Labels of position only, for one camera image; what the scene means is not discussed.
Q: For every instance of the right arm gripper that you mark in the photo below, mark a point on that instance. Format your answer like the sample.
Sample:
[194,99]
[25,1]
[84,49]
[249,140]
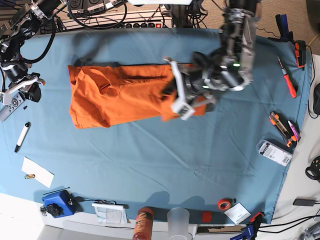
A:
[20,81]

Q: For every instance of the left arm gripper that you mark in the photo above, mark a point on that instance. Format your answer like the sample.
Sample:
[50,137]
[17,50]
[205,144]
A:
[188,90]

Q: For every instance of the orange t-shirt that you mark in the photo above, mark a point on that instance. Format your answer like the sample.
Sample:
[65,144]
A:
[105,96]

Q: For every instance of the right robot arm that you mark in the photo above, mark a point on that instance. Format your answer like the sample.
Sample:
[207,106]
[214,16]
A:
[25,24]

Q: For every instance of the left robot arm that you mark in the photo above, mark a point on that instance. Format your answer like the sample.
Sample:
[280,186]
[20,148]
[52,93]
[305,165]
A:
[229,68]

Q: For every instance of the grey remote control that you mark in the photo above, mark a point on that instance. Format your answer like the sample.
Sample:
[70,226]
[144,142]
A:
[7,110]

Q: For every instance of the white marker pen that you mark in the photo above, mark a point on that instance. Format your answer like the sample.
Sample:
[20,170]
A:
[22,136]

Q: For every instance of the black power strip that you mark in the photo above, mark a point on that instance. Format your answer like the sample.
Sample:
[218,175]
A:
[152,24]

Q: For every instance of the white paper card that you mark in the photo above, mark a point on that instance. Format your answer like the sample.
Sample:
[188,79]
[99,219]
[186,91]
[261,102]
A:
[42,175]

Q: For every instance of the small AA battery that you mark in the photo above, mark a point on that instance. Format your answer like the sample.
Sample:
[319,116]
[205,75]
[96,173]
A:
[29,176]

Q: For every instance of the blue-grey table cloth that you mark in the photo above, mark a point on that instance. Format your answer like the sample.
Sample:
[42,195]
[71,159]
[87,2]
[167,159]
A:
[190,164]

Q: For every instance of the orange black utility knife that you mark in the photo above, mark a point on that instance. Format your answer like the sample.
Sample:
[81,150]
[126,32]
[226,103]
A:
[285,132]

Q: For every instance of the blue box with knob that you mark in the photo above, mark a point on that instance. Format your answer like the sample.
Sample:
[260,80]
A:
[59,204]

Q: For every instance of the orange screwdriver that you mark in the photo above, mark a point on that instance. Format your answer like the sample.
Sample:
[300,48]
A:
[292,87]

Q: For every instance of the plastic blister pack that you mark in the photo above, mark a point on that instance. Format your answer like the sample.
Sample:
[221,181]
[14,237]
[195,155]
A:
[273,152]

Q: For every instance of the red tape roll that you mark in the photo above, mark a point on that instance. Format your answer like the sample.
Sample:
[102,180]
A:
[224,204]

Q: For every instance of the blue clamp top right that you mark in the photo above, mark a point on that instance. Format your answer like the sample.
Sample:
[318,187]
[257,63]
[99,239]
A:
[283,28]

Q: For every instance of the blue clamp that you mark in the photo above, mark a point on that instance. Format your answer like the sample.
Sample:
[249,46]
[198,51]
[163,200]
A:
[250,231]
[283,28]

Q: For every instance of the frosted plastic cup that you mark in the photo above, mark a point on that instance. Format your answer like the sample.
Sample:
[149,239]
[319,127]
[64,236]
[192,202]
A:
[178,224]

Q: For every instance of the red flat piece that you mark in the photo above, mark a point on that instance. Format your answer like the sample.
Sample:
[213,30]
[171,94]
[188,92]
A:
[206,216]

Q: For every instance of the purple glue tube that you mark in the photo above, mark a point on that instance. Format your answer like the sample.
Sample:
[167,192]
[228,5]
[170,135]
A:
[294,130]

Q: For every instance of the orange black clamp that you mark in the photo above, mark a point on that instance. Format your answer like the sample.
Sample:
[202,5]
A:
[300,53]

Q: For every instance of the orange drink bottle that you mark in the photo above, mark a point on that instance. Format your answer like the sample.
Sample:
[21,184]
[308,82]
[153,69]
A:
[143,224]

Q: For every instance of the white booklet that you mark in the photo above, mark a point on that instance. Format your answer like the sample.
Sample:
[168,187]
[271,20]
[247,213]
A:
[110,213]

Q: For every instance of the white square packet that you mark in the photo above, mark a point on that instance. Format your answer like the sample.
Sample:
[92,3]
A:
[237,214]

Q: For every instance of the blue clamp bottom right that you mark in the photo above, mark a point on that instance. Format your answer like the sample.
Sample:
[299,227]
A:
[250,231]

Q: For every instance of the black power adapter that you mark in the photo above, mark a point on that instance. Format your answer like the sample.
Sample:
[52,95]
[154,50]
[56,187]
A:
[304,202]

